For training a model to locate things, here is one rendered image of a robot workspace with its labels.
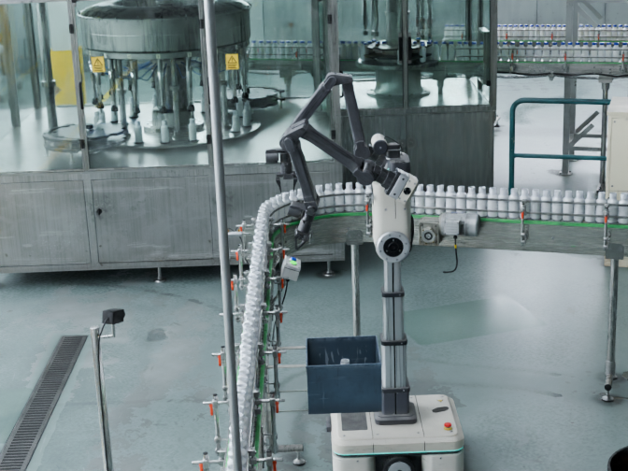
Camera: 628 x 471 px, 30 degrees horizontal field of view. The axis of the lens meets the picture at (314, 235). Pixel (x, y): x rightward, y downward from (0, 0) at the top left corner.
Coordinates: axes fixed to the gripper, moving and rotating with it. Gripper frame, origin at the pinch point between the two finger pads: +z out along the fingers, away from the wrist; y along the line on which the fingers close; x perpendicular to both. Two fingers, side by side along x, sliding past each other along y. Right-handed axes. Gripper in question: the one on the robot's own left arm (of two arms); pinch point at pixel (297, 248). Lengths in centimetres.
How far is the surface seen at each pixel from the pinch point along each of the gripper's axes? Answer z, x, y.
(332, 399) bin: 32, 26, 87
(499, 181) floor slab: 48, 219, -562
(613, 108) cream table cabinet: -78, 216, -310
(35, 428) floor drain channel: 164, -100, -59
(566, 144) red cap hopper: -4, 272, -580
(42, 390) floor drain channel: 167, -107, -111
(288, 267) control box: 9.3, -1.5, 4.2
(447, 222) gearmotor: -12, 83, -92
